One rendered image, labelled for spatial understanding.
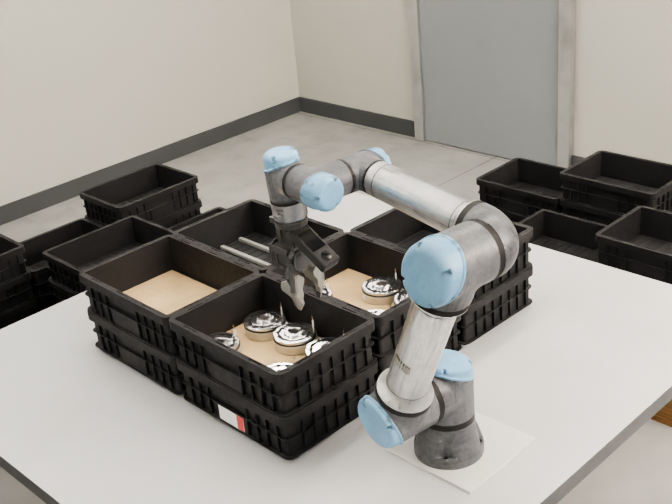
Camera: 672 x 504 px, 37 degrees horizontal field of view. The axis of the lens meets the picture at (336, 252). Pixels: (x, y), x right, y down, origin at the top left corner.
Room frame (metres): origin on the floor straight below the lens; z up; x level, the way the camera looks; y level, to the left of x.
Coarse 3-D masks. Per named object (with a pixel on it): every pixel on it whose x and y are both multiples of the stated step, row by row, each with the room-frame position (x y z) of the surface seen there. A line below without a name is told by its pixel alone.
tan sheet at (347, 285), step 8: (344, 272) 2.40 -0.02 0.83; (352, 272) 2.40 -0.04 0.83; (328, 280) 2.36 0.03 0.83; (336, 280) 2.36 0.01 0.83; (344, 280) 2.35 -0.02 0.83; (352, 280) 2.35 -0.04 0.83; (360, 280) 2.35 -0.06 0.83; (336, 288) 2.31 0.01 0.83; (344, 288) 2.31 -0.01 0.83; (352, 288) 2.30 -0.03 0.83; (360, 288) 2.30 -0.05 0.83; (336, 296) 2.27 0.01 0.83; (344, 296) 2.26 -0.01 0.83; (352, 296) 2.26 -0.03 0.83; (360, 296) 2.26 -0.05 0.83; (352, 304) 2.22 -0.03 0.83; (360, 304) 2.21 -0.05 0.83; (368, 304) 2.21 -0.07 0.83; (392, 304) 2.20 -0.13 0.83
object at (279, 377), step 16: (336, 304) 2.04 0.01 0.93; (176, 320) 2.04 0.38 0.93; (368, 320) 1.95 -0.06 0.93; (192, 336) 1.97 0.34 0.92; (208, 336) 1.95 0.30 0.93; (352, 336) 1.90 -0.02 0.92; (224, 352) 1.89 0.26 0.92; (240, 352) 1.87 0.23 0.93; (320, 352) 1.84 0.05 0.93; (336, 352) 1.86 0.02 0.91; (256, 368) 1.81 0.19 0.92; (288, 368) 1.78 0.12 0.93; (304, 368) 1.80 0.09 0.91
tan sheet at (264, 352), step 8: (240, 328) 2.15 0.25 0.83; (240, 336) 2.11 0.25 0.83; (248, 344) 2.07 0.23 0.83; (256, 344) 2.07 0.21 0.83; (264, 344) 2.06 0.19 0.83; (272, 344) 2.06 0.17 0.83; (248, 352) 2.03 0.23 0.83; (256, 352) 2.03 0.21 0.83; (264, 352) 2.02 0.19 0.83; (272, 352) 2.02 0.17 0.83; (256, 360) 1.99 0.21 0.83; (264, 360) 1.99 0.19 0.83; (272, 360) 1.99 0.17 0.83; (280, 360) 1.98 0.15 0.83; (288, 360) 1.98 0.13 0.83; (296, 360) 1.98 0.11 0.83
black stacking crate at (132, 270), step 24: (168, 240) 2.53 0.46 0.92; (120, 264) 2.42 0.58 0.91; (144, 264) 2.47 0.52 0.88; (168, 264) 2.52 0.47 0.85; (192, 264) 2.46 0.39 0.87; (216, 264) 2.37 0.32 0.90; (120, 288) 2.41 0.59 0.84; (216, 288) 2.38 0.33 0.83; (96, 312) 2.31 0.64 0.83; (120, 312) 2.22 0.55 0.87; (144, 336) 2.16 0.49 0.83; (168, 336) 2.07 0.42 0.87
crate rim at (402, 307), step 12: (336, 240) 2.40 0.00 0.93; (372, 240) 2.37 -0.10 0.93; (396, 252) 2.30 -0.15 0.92; (276, 276) 2.22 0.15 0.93; (312, 288) 2.13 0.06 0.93; (336, 300) 2.06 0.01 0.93; (408, 300) 2.03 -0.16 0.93; (384, 312) 1.98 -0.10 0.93; (396, 312) 1.99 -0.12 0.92; (384, 324) 1.97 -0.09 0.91
